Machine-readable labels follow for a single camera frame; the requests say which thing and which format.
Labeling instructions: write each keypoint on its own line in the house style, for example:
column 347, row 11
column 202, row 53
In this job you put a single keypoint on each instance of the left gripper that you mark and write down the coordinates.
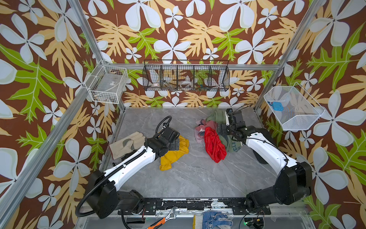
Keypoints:
column 174, row 137

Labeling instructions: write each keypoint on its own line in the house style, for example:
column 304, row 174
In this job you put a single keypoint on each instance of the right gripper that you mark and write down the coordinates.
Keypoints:
column 229, row 120

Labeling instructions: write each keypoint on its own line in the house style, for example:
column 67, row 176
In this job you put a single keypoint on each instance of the yellow cloth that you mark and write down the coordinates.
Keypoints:
column 172, row 156

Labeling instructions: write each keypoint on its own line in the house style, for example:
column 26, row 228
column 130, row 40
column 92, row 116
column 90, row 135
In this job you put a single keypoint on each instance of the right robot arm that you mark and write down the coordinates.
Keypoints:
column 293, row 178

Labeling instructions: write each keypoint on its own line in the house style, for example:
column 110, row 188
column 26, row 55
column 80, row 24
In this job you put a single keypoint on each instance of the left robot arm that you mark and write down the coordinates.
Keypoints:
column 103, row 195

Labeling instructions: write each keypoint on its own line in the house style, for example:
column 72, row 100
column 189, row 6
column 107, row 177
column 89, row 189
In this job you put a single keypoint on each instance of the olive green cloth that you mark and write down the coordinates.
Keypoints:
column 219, row 117

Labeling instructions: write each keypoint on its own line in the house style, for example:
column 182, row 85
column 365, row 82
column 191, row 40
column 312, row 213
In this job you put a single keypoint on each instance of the red cloth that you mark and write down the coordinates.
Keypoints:
column 213, row 145

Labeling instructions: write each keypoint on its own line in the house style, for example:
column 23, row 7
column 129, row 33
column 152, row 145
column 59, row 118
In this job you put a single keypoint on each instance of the pink cloth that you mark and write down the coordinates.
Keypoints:
column 199, row 130

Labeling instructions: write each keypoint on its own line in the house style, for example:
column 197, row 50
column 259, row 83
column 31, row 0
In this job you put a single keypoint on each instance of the blue object in basket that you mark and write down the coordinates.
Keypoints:
column 277, row 106

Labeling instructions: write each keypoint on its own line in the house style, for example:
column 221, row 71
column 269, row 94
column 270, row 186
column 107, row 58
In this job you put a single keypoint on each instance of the cream leather work glove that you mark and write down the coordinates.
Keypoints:
column 127, row 145

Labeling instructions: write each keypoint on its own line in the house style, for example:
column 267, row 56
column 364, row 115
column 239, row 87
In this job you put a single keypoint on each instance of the blue dotted work glove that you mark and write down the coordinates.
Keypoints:
column 216, row 220

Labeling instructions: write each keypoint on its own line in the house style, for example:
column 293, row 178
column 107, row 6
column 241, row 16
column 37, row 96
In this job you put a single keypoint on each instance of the black wire basket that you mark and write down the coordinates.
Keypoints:
column 186, row 75

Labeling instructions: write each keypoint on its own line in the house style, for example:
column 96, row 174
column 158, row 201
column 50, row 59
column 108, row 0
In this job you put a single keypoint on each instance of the white wire basket right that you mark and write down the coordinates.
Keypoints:
column 301, row 110

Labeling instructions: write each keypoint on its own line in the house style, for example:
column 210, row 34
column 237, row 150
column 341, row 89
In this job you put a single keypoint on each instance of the white wire basket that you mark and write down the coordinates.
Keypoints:
column 106, row 83
column 301, row 110

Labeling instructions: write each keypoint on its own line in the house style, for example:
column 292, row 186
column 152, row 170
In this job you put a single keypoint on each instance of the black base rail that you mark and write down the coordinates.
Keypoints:
column 235, row 206

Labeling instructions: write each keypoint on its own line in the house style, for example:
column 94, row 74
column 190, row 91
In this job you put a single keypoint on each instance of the aluminium frame post right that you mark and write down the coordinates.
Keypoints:
column 310, row 14

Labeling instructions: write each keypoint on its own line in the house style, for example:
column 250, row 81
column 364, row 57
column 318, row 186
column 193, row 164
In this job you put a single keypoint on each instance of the aluminium frame post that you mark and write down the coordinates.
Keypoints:
column 87, row 31
column 310, row 14

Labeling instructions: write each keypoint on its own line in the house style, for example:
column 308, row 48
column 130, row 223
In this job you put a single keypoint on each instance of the orange handled adjustable wrench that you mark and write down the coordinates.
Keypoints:
column 171, row 215

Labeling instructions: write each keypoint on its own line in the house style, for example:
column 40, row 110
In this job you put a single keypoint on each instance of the white wire basket left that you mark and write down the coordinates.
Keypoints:
column 106, row 83

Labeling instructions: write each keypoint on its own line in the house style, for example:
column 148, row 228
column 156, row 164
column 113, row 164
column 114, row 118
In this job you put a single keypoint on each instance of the aluminium frame post left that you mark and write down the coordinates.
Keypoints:
column 87, row 31

